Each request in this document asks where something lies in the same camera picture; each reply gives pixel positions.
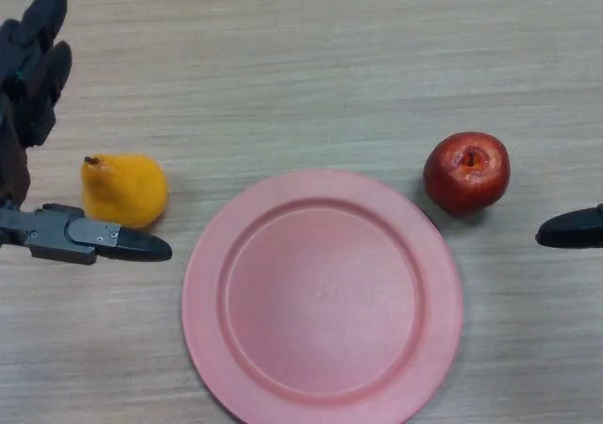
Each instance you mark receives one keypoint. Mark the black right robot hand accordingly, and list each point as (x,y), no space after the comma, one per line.
(572,230)

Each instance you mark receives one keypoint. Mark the yellow pear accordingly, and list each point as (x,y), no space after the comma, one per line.
(125,193)

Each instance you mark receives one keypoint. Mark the pink round plate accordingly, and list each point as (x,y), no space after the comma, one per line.
(322,297)

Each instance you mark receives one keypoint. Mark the red apple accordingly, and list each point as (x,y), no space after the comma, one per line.
(466,174)

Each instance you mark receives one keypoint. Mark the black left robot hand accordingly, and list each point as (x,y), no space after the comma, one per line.
(33,80)

